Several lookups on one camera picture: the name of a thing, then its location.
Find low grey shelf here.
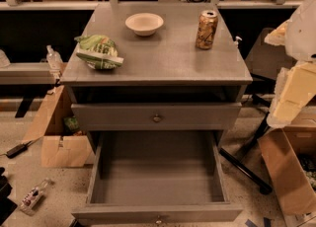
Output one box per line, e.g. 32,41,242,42
0,62,63,85

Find green chip bag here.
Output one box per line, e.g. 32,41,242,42
75,35,123,70

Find cardboard box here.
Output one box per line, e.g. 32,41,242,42
259,113,316,227
22,86,95,168

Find small white pump bottle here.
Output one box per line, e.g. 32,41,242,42
234,36,242,47

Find left cardboard box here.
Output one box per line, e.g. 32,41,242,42
22,86,95,168

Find black folding side table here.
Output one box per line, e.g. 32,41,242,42
219,28,295,194

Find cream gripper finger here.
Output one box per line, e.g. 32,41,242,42
267,62,316,128

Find right cardboard box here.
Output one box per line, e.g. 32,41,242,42
259,113,316,227

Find plastic bottle on floor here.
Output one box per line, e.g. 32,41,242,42
19,178,53,215

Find closed grey upper drawer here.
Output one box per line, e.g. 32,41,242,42
71,103,241,131

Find orange gold soda can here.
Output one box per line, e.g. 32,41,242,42
196,10,218,49

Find clear bottle on shelf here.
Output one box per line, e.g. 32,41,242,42
46,45,62,71

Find grey wooden drawer cabinet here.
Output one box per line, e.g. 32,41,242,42
59,1,254,133

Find black power adapter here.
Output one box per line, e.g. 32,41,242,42
6,141,32,159

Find open grey lower drawer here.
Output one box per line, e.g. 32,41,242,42
73,131,242,226

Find white ceramic bowl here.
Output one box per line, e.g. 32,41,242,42
125,13,164,37

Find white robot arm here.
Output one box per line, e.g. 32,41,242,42
265,0,316,128

